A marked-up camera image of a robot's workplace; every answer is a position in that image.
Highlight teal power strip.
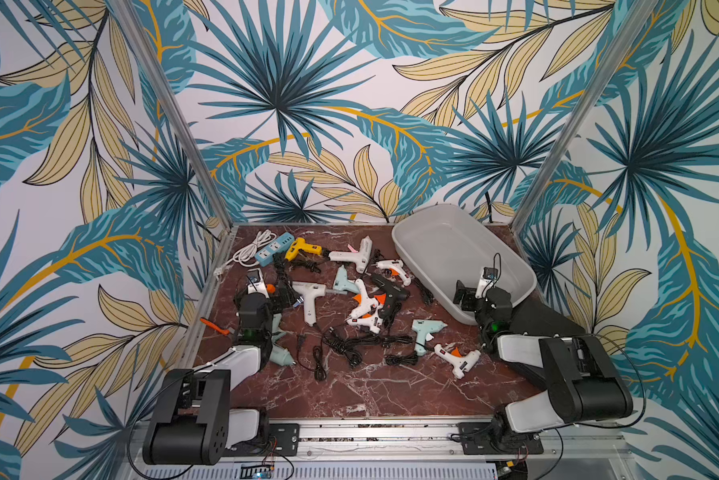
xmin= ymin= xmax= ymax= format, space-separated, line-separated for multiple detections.
xmin=254 ymin=232 xmax=295 ymax=267

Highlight small white glue gun orange trigger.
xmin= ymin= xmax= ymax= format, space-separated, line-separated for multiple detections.
xmin=375 ymin=259 xmax=413 ymax=287

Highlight yellow glue gun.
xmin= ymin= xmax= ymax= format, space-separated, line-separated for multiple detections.
xmin=285 ymin=237 xmax=323 ymax=261

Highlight small white glue gun front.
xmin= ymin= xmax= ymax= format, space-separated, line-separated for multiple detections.
xmin=433 ymin=344 xmax=481 ymax=380

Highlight black glue gun orange trigger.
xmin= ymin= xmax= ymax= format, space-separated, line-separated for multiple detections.
xmin=371 ymin=274 xmax=411 ymax=320

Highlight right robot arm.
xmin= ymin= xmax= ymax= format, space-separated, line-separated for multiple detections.
xmin=453 ymin=267 xmax=633 ymax=451

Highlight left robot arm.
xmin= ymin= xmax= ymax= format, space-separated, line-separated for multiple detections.
xmin=141 ymin=270 xmax=299 ymax=467

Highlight large white glue gun blue trigger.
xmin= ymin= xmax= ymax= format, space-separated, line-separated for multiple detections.
xmin=292 ymin=281 xmax=334 ymax=326

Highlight large white glue gun pink stick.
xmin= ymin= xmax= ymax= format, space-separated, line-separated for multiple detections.
xmin=328 ymin=236 xmax=373 ymax=275

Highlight grey plastic storage box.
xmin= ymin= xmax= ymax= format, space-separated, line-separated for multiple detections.
xmin=391 ymin=204 xmax=537 ymax=326

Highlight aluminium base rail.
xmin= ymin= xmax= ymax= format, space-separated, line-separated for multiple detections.
xmin=137 ymin=417 xmax=639 ymax=479

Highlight white power strip cable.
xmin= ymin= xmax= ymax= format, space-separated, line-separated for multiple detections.
xmin=213 ymin=229 xmax=276 ymax=280

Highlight orange handled pliers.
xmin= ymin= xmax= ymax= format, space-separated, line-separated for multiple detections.
xmin=200 ymin=318 xmax=234 ymax=336

